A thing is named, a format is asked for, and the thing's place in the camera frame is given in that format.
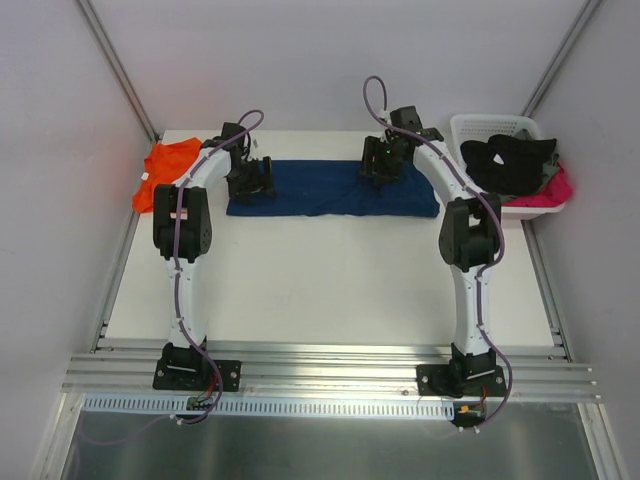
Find white slotted cable duct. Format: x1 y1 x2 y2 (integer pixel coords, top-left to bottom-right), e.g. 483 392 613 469
83 394 454 420

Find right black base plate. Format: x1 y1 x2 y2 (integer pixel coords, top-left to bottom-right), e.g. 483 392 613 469
416 364 508 399

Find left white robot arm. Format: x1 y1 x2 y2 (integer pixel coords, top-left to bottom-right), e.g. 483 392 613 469
152 122 276 391

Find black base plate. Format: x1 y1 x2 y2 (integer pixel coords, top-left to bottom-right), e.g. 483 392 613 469
152 360 242 392
416 364 508 399

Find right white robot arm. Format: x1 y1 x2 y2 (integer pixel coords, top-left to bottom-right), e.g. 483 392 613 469
362 106 504 398

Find navy blue t-shirt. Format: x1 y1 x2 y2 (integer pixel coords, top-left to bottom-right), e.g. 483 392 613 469
226 160 440 219

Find aluminium mounting rail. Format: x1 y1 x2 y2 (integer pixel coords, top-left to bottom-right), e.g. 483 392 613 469
62 338 605 403

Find right corner aluminium profile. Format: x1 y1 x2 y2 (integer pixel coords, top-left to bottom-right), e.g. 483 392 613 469
520 0 605 118

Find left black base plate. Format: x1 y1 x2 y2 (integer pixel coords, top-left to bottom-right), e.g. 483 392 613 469
152 360 242 392

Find black t-shirt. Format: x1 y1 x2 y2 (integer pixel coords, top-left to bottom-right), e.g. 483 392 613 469
460 134 539 197

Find left corner aluminium profile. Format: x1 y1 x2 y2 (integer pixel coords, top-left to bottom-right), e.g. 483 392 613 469
73 0 161 143

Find pink t-shirt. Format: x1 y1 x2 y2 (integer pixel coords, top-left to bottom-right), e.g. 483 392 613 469
503 163 574 209

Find white plastic laundry basket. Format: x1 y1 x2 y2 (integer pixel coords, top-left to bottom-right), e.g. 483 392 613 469
450 114 573 220

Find orange folded t-shirt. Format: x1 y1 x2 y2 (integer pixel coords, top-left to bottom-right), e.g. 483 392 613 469
132 137 202 214

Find corner aluminium profile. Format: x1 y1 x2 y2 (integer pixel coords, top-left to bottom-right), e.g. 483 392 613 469
73 0 161 143
520 0 605 118

